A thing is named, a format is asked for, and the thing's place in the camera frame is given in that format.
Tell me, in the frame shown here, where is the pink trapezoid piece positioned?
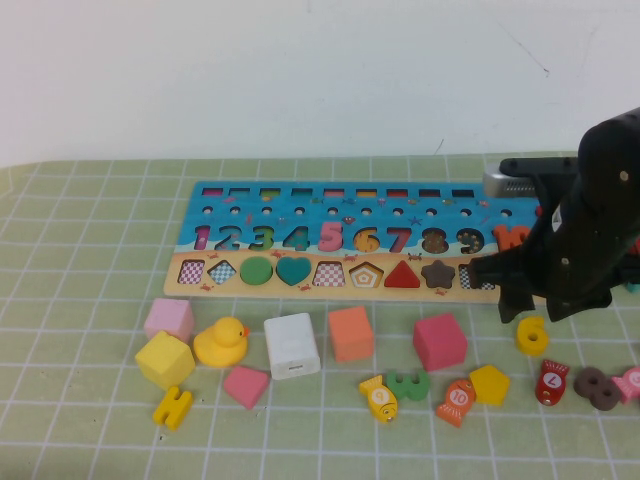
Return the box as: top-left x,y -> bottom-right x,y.
222,365 -> 271,411

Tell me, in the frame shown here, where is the green circle piece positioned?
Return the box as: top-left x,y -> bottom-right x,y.
239,257 -> 275,288

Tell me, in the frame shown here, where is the brown star piece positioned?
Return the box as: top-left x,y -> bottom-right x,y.
420,259 -> 459,290

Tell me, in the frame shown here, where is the orange wooden cube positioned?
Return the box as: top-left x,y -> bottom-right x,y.
327,305 -> 376,364

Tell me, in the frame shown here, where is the orange number ten piece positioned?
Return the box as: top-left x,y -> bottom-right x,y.
492,224 -> 532,254

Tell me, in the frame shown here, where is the brown number eight piece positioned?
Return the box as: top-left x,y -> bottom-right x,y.
572,367 -> 623,412

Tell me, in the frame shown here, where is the yellow pentagon piece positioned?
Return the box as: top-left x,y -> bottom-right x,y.
468,364 -> 511,405

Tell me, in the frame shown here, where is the red wooden fish seven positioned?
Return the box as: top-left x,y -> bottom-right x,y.
533,358 -> 570,407

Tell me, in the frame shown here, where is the yellow H-shaped piece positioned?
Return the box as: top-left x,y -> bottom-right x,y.
152,384 -> 194,432

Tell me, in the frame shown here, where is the yellow number six piece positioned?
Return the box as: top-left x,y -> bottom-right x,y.
515,314 -> 547,355

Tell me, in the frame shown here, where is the green number three piece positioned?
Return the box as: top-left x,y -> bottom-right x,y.
385,368 -> 432,402

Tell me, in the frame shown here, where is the yellow rubber duck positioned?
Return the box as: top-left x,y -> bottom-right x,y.
192,316 -> 251,370

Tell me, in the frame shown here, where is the red triangle piece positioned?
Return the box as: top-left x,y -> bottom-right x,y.
383,259 -> 421,290

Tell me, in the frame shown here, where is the white charger block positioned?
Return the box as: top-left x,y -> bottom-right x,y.
263,312 -> 322,381

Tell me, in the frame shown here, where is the yellow wooden fish nine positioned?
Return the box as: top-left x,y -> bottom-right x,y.
358,374 -> 400,424

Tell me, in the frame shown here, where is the green checked tablecloth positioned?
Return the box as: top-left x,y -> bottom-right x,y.
0,152 -> 640,480

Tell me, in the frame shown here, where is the yellow wooden cube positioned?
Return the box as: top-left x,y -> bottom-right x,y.
134,329 -> 197,391

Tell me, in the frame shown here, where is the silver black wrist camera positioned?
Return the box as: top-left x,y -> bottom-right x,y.
482,156 -> 582,196

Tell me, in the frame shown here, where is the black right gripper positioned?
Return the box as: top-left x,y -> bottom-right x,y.
468,167 -> 640,325

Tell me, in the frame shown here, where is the teal heart piece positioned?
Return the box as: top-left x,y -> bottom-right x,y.
275,256 -> 312,288

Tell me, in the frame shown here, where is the magenta wooden cube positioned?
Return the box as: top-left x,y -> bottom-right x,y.
412,313 -> 469,373

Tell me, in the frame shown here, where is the light pink wooden cube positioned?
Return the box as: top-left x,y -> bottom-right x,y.
143,297 -> 195,345

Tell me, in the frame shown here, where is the orange wooden fish ten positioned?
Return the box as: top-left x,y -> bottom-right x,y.
435,378 -> 476,429

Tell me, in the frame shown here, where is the pink wooden fish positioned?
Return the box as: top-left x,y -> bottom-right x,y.
610,366 -> 640,406

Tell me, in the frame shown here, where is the blue beach wooden puzzle board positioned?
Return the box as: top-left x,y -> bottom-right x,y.
163,180 -> 551,306

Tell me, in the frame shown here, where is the pink number five piece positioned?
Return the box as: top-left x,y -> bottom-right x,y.
318,219 -> 350,253

